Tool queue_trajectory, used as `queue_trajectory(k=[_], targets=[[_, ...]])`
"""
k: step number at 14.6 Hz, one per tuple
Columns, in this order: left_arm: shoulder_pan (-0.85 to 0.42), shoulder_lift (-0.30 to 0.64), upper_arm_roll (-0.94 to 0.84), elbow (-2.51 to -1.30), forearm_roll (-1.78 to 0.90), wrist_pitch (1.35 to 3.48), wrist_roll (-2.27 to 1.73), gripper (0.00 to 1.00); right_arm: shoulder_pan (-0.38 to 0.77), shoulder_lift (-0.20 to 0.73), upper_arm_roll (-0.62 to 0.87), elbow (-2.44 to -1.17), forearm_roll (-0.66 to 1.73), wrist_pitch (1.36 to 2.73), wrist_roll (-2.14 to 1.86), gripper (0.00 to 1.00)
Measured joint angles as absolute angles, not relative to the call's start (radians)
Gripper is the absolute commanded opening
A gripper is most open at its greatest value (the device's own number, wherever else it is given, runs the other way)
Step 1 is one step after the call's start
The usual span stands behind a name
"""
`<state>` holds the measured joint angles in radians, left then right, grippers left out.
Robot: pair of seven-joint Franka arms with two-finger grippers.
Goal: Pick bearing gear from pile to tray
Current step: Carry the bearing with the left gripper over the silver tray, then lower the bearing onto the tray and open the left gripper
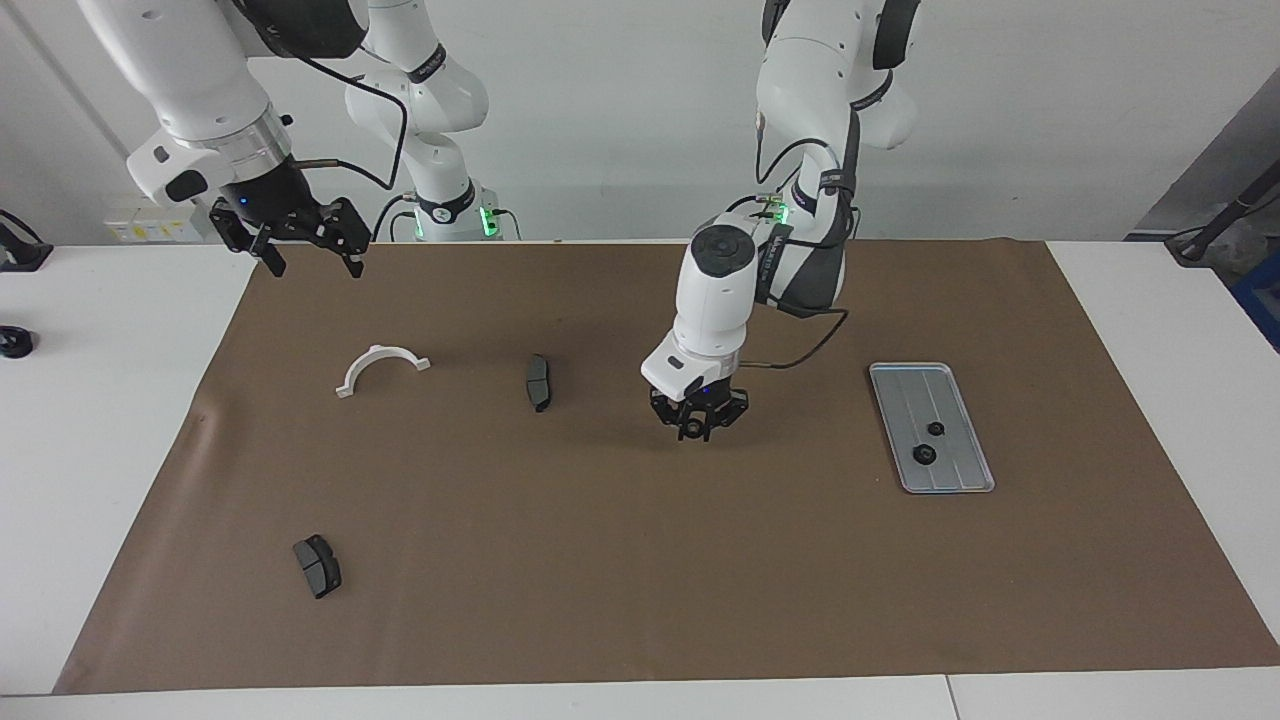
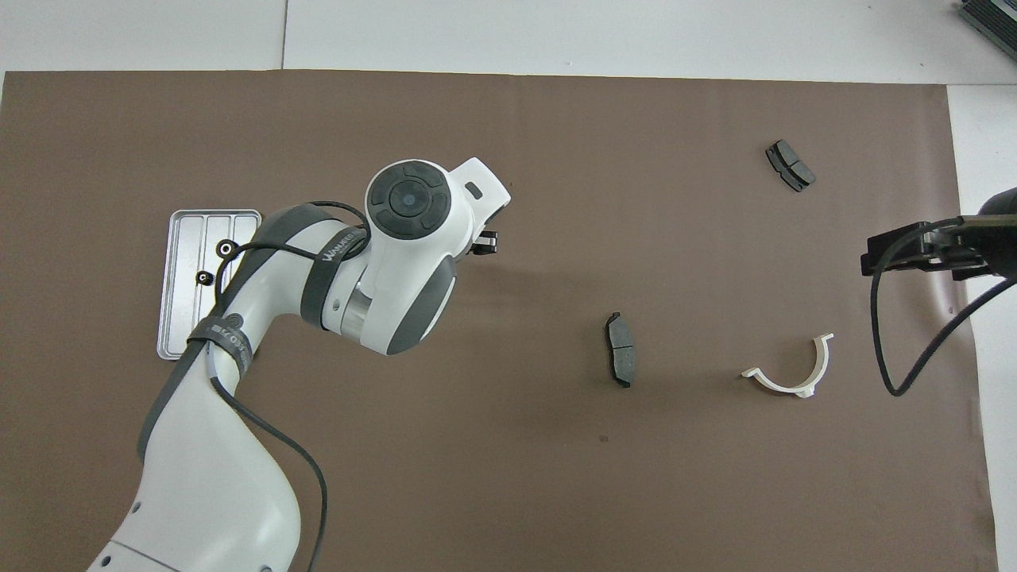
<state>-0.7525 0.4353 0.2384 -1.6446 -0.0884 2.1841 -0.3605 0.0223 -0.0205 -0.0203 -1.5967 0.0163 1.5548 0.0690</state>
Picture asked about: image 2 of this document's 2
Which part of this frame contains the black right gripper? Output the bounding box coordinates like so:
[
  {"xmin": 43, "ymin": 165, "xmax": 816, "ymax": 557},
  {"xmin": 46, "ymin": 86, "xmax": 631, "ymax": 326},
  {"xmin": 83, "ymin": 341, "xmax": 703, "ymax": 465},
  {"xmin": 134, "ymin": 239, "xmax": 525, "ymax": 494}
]
[{"xmin": 862, "ymin": 188, "xmax": 1017, "ymax": 280}]

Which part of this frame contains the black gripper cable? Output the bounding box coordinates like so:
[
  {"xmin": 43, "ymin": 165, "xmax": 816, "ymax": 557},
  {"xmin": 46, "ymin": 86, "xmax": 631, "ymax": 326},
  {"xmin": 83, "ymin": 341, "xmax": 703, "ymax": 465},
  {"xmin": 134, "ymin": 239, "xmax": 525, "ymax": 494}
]
[
  {"xmin": 203, "ymin": 200, "xmax": 329, "ymax": 572},
  {"xmin": 870, "ymin": 216, "xmax": 1017, "ymax": 397}
]

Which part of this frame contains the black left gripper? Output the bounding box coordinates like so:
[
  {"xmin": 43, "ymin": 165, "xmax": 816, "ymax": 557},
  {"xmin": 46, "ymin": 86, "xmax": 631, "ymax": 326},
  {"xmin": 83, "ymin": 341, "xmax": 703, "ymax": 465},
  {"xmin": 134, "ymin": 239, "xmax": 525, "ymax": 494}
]
[{"xmin": 459, "ymin": 230, "xmax": 501, "ymax": 260}]

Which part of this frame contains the black ribbed device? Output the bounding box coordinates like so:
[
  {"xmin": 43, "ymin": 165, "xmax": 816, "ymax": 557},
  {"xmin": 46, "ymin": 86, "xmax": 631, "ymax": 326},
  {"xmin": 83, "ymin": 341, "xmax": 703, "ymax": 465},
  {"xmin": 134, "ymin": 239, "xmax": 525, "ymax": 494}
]
[{"xmin": 957, "ymin": 0, "xmax": 1017, "ymax": 41}]

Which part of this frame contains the brown paper table mat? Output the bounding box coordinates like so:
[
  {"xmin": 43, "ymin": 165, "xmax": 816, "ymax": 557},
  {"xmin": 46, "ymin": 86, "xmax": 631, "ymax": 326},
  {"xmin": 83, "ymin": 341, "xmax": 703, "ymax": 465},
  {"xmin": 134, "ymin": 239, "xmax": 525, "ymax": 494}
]
[{"xmin": 0, "ymin": 70, "xmax": 1000, "ymax": 572}]

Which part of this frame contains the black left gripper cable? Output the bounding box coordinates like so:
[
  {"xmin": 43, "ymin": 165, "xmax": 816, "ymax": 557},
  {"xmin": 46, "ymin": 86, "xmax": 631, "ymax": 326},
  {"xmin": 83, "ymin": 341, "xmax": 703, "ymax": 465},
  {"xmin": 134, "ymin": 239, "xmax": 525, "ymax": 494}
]
[{"xmin": 203, "ymin": 200, "xmax": 329, "ymax": 572}]

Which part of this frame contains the white curved plastic bracket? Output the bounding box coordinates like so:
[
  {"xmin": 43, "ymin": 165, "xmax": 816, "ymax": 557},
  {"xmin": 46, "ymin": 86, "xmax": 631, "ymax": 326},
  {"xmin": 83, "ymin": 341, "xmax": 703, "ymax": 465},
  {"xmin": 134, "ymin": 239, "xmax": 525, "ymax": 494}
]
[{"xmin": 741, "ymin": 332, "xmax": 835, "ymax": 399}]

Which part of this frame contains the long grey brake pad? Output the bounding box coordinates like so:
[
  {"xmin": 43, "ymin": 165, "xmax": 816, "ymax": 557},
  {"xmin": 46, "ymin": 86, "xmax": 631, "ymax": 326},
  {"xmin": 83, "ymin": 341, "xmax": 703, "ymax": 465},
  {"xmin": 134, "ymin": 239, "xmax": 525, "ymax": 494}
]
[{"xmin": 605, "ymin": 311, "xmax": 637, "ymax": 389}]

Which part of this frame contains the silver metal compartment tray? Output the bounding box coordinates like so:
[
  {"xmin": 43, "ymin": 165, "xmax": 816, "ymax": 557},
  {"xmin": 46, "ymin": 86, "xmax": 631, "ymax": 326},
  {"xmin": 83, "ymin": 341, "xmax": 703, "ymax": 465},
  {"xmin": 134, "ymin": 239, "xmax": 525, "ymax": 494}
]
[{"xmin": 157, "ymin": 209, "xmax": 263, "ymax": 362}]

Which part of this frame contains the short grey brake pad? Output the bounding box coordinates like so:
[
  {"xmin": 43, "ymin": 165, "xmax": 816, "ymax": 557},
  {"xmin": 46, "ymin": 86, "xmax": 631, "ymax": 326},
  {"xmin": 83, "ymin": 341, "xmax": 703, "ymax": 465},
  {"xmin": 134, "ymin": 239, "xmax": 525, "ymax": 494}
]
[{"xmin": 764, "ymin": 139, "xmax": 818, "ymax": 193}]

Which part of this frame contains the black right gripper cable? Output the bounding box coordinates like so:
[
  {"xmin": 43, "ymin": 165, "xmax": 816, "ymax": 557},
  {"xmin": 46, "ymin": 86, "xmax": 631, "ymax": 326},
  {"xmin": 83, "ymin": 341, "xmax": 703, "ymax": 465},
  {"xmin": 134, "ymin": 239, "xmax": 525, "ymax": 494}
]
[{"xmin": 870, "ymin": 216, "xmax": 1017, "ymax": 397}]

